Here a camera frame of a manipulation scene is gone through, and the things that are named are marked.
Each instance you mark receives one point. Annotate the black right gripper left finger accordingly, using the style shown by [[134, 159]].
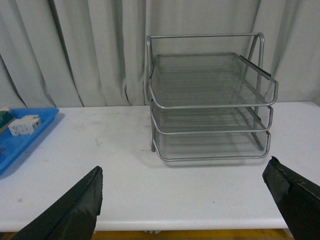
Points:
[[73, 216]]

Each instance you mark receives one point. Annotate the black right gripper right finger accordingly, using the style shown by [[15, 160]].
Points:
[[297, 199]]

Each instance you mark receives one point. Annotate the blue plastic tray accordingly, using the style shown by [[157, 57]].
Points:
[[13, 146]]

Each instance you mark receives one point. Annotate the white circuit breaker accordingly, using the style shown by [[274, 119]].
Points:
[[26, 125]]

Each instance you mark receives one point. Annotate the white curtain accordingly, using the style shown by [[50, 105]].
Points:
[[91, 53]]

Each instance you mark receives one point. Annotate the green knife switch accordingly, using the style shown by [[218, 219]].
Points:
[[6, 118]]

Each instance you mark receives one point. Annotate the silver wire rack frame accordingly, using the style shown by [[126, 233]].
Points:
[[257, 41]]

